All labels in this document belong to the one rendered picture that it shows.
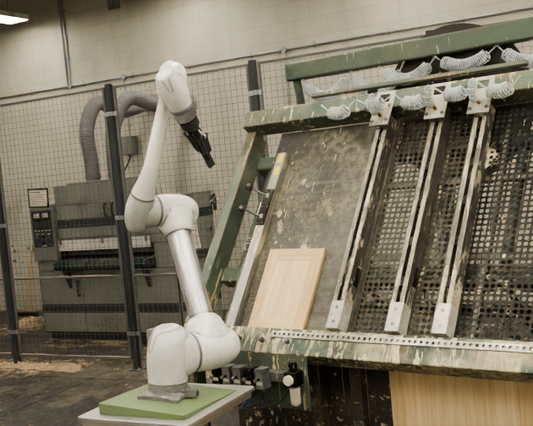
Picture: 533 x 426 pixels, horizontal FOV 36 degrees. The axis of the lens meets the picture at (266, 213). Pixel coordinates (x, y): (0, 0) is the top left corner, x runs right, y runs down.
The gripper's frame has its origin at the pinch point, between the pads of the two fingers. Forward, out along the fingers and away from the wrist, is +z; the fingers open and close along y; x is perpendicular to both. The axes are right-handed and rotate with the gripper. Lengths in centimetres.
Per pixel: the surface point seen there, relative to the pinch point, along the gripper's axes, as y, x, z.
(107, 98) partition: 344, -142, 107
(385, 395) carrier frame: -52, 6, 117
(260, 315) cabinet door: 5, 11, 84
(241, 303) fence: 18, 9, 82
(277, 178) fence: 36, -52, 59
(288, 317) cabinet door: -10, 7, 83
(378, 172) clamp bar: -22, -64, 54
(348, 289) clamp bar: -37, -10, 72
